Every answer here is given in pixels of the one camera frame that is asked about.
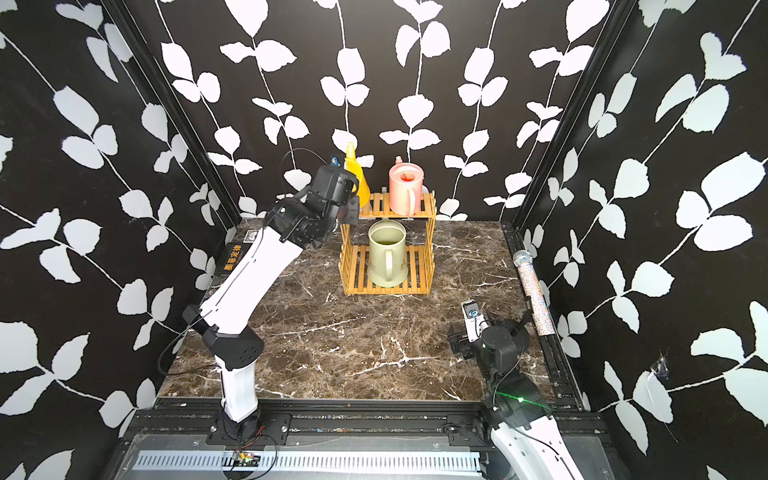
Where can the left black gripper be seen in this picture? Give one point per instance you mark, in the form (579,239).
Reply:
(353,205)

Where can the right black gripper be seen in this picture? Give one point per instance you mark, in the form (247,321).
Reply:
(460,337)

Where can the wooden slatted two-tier shelf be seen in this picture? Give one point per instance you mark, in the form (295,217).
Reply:
(420,261)

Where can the yellow plastic watering can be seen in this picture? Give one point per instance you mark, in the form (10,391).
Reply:
(353,166)

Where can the green metal watering can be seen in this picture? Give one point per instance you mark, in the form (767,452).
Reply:
(387,253)

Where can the pink plastic watering can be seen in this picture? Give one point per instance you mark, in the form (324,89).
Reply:
(405,187)

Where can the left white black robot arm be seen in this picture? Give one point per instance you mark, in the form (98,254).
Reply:
(222,320)

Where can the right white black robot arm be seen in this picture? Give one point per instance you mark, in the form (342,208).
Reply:
(514,417)

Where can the black microphone stand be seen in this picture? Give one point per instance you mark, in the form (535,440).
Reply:
(518,329)

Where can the black book with gold text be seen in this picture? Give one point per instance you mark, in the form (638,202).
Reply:
(232,254)

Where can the rhinestone silver microphone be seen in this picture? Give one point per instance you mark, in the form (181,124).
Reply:
(529,280)

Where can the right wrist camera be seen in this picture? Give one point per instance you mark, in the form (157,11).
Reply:
(474,320)

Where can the small circuit board with wires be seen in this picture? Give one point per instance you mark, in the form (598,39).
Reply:
(242,460)

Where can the black front mounting rail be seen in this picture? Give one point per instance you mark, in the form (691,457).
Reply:
(202,421)

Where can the white perforated rail strip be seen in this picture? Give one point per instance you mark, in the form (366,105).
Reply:
(361,462)

